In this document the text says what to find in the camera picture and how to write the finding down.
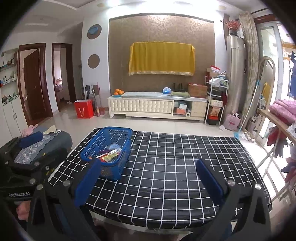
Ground dark queen print cushion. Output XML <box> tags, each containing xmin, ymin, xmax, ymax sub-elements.
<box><xmin>14</xmin><ymin>126</ymin><xmax>73</xmax><ymax>165</ymax></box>

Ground red white yellow snack pack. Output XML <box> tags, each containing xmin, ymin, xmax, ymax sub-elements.
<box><xmin>95</xmin><ymin>148</ymin><xmax>122</xmax><ymax>163</ymax></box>

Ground black white grid tablecloth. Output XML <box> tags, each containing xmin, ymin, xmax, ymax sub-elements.
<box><xmin>47</xmin><ymin>126</ymin><xmax>273</xmax><ymax>232</ymax></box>

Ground brown wooden door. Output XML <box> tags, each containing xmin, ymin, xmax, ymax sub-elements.
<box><xmin>23</xmin><ymin>49</ymin><xmax>46</xmax><ymax>121</ymax></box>

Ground blue plastic basket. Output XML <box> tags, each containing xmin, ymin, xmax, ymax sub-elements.
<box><xmin>80</xmin><ymin>126</ymin><xmax>133</xmax><ymax>181</ymax></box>

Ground light blue snack packet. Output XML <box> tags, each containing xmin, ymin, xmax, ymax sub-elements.
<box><xmin>107</xmin><ymin>143</ymin><xmax>120</xmax><ymax>151</ymax></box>

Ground pink tote bag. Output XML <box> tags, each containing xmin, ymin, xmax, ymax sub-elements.
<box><xmin>223</xmin><ymin>113</ymin><xmax>241</xmax><ymax>132</ymax></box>

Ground red paper bag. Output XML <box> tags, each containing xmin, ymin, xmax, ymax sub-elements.
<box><xmin>74</xmin><ymin>99</ymin><xmax>94</xmax><ymax>118</ymax></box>

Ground white TV cabinet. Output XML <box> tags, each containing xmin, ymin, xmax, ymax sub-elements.
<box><xmin>108</xmin><ymin>92</ymin><xmax>207</xmax><ymax>121</ymax></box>

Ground white metal shelf rack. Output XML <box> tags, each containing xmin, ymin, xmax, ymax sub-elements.
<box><xmin>205</xmin><ymin>65</ymin><xmax>229</xmax><ymax>125</ymax></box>

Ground oranges on plate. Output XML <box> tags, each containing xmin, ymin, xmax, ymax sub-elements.
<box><xmin>113</xmin><ymin>89</ymin><xmax>125</xmax><ymax>97</ymax></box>

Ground wooden box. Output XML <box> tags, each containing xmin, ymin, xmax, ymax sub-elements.
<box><xmin>188</xmin><ymin>83</ymin><xmax>208</xmax><ymax>98</ymax></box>

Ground silver standing air conditioner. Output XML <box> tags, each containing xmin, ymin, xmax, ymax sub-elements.
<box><xmin>225</xmin><ymin>35</ymin><xmax>245</xmax><ymax>114</ymax></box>

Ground yellow cloth TV cover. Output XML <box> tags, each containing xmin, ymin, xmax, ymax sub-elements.
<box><xmin>128</xmin><ymin>41</ymin><xmax>196</xmax><ymax>76</ymax></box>

